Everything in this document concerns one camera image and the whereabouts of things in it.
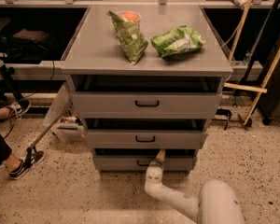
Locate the black box on shelf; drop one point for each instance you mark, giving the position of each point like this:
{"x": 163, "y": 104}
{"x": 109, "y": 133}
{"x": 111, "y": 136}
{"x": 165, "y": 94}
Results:
{"x": 30, "y": 37}

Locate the upright green chip bag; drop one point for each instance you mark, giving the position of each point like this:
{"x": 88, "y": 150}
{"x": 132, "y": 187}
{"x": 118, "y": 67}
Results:
{"x": 130, "y": 37}

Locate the black sneaker near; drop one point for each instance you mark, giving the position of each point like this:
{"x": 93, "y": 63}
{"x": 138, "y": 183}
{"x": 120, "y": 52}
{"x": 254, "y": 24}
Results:
{"x": 26, "y": 165}

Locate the clear plastic box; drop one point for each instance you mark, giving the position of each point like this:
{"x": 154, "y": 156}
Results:
{"x": 69, "y": 129}

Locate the grey top drawer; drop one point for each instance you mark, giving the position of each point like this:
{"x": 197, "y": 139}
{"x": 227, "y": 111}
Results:
{"x": 146, "y": 105}

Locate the grey bottom drawer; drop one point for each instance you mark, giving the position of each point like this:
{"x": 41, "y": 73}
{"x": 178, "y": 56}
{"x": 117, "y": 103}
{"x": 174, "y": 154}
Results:
{"x": 132, "y": 164}

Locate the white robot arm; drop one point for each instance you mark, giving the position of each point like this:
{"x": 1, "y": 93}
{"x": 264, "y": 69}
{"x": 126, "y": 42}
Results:
{"x": 216, "y": 203}

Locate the grey drawer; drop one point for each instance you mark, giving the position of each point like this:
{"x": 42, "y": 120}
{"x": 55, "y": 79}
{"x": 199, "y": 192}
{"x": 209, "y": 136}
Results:
{"x": 132, "y": 164}
{"x": 145, "y": 139}
{"x": 146, "y": 105}

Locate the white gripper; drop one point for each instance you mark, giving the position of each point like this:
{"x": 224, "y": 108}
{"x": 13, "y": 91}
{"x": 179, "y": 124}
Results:
{"x": 155, "y": 169}

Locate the orange cup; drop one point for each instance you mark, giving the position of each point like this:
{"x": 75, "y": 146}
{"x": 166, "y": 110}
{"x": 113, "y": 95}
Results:
{"x": 130, "y": 15}

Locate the black sneaker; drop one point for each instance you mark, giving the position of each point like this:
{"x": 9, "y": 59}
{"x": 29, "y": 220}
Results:
{"x": 18, "y": 108}
{"x": 26, "y": 165}

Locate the black sneaker far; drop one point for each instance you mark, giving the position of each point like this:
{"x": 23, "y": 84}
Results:
{"x": 18, "y": 108}

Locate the grey middle drawer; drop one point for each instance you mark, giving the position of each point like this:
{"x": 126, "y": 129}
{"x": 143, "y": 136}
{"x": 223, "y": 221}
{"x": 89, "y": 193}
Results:
{"x": 145, "y": 139}

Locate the lying green chip bag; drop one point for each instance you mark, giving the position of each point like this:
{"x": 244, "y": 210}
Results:
{"x": 181, "y": 40}

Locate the grey tripod leg pole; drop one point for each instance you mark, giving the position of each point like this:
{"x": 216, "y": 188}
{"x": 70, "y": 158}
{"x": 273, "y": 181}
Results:
{"x": 57, "y": 109}

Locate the grey drawer cabinet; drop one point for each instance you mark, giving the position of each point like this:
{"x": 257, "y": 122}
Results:
{"x": 97, "y": 63}

